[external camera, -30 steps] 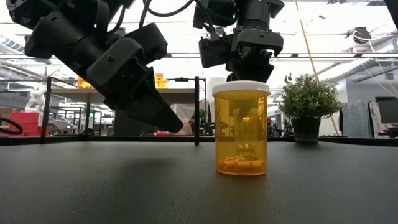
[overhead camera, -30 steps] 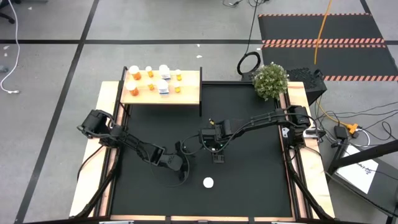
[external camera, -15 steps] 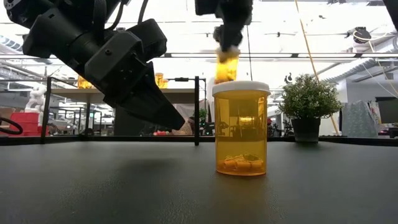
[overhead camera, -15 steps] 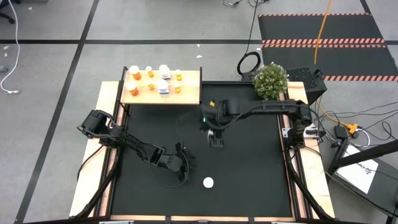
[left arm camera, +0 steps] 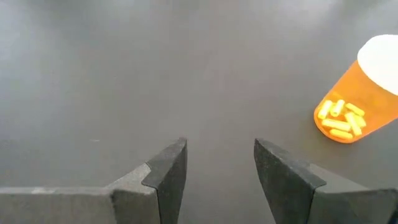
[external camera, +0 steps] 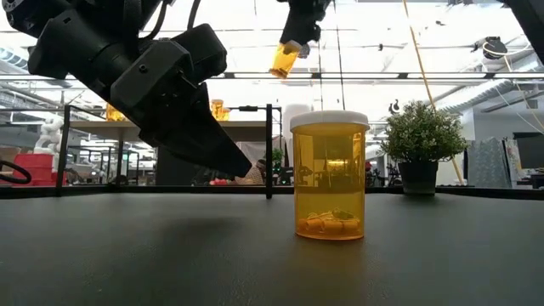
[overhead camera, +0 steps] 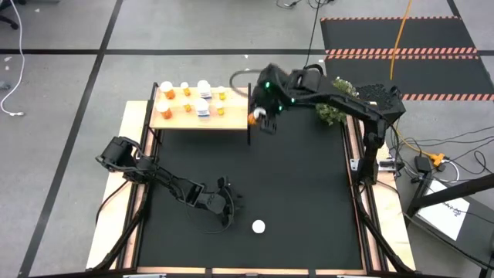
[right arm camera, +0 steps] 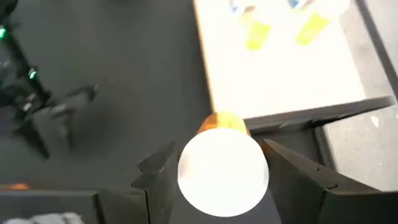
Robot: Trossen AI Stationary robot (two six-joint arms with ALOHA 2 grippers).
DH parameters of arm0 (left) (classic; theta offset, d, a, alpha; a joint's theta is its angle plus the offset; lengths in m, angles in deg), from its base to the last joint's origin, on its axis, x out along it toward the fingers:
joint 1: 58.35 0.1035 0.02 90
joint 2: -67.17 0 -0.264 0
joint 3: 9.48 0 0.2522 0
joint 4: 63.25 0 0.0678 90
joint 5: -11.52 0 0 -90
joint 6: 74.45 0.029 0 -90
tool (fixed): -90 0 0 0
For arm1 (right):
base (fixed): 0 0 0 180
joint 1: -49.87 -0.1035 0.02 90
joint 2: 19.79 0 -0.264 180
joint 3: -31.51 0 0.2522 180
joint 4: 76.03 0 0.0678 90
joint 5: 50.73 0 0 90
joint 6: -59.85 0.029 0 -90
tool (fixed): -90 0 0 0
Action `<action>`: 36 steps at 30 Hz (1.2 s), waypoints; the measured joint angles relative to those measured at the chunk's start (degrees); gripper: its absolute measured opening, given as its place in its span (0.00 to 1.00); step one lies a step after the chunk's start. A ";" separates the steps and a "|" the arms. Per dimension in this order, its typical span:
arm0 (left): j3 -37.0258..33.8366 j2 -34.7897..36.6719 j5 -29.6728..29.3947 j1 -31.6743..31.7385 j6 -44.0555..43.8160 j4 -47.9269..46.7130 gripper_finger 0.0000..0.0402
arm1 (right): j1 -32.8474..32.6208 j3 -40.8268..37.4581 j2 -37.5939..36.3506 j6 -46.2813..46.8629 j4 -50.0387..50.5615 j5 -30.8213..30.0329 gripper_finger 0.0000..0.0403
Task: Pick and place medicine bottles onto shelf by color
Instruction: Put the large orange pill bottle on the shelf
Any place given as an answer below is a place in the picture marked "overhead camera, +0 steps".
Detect yellow hanging cable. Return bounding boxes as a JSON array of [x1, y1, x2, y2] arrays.
[[388, 0, 414, 81]]

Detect black orange-striped floor mat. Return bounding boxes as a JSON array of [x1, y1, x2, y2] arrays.
[[319, 15, 494, 102]]

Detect white floor cable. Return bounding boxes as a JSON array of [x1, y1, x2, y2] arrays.
[[0, 0, 26, 117]]

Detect white Melatonin supplement bottle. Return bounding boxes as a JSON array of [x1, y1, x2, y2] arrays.
[[196, 80, 213, 100], [193, 97, 211, 118]]

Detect black equipment box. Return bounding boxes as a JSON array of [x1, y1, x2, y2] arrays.
[[354, 83, 408, 127]]

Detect raised black shelf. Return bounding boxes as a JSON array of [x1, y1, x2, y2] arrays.
[[148, 81, 252, 147]]

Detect black stand leg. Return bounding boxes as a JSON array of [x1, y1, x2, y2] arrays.
[[404, 172, 494, 217]]

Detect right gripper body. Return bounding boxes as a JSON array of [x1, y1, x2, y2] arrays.
[[250, 63, 295, 117]]

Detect orange power splitter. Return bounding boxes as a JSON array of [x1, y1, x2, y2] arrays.
[[422, 151, 447, 168]]

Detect white paper sheet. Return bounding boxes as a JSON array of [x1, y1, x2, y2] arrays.
[[416, 179, 471, 242]]

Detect black hanging coiled cable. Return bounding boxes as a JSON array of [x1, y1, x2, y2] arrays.
[[303, 0, 323, 70]]

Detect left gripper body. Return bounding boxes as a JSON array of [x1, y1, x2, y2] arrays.
[[192, 176, 235, 228]]

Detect dark grey floor platform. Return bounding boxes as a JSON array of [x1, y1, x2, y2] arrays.
[[403, 178, 494, 271]]

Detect green potted plant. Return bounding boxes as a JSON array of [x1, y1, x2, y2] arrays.
[[315, 76, 360, 127]]

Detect black table mat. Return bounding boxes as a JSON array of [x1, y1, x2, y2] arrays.
[[137, 100, 367, 271]]

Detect black office chair base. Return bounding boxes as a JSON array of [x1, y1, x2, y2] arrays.
[[0, 0, 28, 31]]

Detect black power adapter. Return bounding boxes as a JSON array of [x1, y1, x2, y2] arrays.
[[414, 155, 432, 174]]

